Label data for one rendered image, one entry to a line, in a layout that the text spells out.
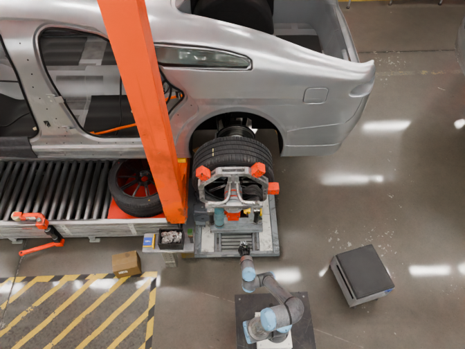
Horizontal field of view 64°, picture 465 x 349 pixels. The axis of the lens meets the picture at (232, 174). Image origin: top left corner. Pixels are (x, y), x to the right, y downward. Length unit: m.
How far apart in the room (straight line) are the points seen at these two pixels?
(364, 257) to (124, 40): 2.55
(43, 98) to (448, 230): 3.80
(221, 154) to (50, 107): 1.32
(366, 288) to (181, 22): 2.45
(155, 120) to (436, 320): 2.90
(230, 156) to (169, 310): 1.52
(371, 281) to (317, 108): 1.48
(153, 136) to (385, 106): 3.46
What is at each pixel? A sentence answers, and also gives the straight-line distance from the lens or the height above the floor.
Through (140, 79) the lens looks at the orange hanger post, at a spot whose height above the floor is 2.09.
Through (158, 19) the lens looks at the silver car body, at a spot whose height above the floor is 1.94.
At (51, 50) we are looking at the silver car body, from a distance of 4.63.
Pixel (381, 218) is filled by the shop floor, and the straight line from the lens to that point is 4.05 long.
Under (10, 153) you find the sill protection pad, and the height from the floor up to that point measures 0.86.
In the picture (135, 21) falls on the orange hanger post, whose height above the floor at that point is 2.41.
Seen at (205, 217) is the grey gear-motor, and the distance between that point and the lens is 3.39.
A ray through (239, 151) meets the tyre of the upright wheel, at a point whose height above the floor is 1.18.
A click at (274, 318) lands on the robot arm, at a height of 1.24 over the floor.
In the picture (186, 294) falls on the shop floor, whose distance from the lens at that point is 3.50.
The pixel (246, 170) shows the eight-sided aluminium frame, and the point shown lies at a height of 1.12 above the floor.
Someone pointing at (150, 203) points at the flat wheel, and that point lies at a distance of 3.35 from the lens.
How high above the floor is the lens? 3.33
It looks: 55 degrees down
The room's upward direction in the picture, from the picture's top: straight up
